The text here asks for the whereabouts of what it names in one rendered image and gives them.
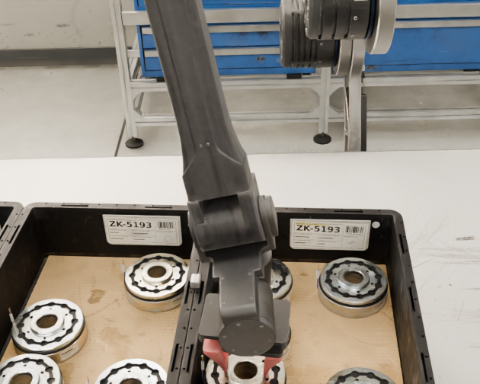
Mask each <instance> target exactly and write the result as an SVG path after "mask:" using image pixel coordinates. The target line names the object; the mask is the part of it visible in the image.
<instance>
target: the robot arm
mask: <svg viewBox="0 0 480 384"><path fill-rule="evenodd" d="M144 3H145V7H146V11H147V15H148V18H149V23H150V26H151V29H152V34H153V37H154V41H155V46H156V49H157V52H158V57H159V60H160V63H161V67H162V71H163V75H164V78H165V84H166V86H167V89H168V95H169V97H170V101H171V106H172V109H173V112H174V118H175V120H176V124H177V127H178V133H179V137H180V142H181V152H182V162H183V174H182V179H183V182H184V187H185V190H186V194H187V198H188V201H187V208H188V214H187V216H188V226H189V229H190V234H191V237H192V239H193V241H194V244H195V247H196V249H197V253H198V255H199V257H200V260H201V263H205V262H212V263H213V280H214V282H215V283H216V282H219V294H215V293H210V294H208V295H207V296H206V301H205V304H204V307H203V314H202V318H201V321H200V327H199V340H200V341H201V342H203V340H204V343H203V353H204V354H205V355H207V356H208V357H209V358H210V359H211V360H213V361H215V362H216V363H218V364H219V366H220V367H221V368H222V370H223V371H224V372H226V370H227V366H228V362H229V353H230V354H233V355H236V356H240V357H253V356H263V357H265V359H264V376H266V375H267V374H268V372H269V370H270V369H271V368H272V367H274V366H275V365H277V364H278V363H279V362H280V361H281V360H282V359H283V350H285V349H286V348H287V341H288V331H289V323H290V306H291V303H290V301H288V300H283V299H274V297H273V291H272V289H271V288H270V287H271V261H272V251H271V250H274V249H276V245H275V236H278V225H277V213H276V210H275V207H274V202H273V199H272V196H271V195H268V196H265V195H260V193H259V190H258V183H257V180H256V177H255V173H254V172H252V173H251V170H250V167H249V164H248V157H247V154H246V151H245V150H244V149H243V148H242V145H241V143H240V142H239V140H238V137H237V135H236V133H235V130H234V127H233V125H232V121H231V119H230V116H229V112H228V109H227V106H226V100H225V96H224V93H223V89H222V83H221V80H220V77H219V71H218V67H217V64H216V58H215V55H214V51H213V45H212V42H211V39H210V32H209V29H208V26H207V22H206V16H205V13H204V10H203V3H202V0H144Z"/></svg>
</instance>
